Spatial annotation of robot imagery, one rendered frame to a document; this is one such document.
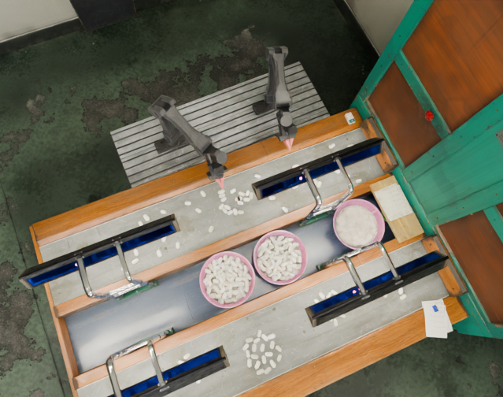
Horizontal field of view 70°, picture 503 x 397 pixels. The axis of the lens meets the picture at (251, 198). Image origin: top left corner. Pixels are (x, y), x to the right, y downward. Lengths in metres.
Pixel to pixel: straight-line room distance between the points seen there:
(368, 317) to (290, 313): 0.38
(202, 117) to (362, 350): 1.47
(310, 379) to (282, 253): 0.58
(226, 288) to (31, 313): 1.48
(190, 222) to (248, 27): 2.01
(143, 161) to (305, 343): 1.25
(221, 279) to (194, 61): 1.94
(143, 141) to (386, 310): 1.55
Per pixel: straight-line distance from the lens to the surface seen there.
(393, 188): 2.03
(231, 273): 1.81
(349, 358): 1.87
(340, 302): 1.50
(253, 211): 1.86
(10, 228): 3.01
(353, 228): 1.95
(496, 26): 1.44
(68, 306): 1.93
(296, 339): 1.84
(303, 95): 2.25
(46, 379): 2.83
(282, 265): 1.83
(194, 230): 1.84
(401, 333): 1.95
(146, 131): 2.14
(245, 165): 1.91
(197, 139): 1.68
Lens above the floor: 2.54
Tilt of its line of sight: 74 degrees down
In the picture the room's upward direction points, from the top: 10 degrees clockwise
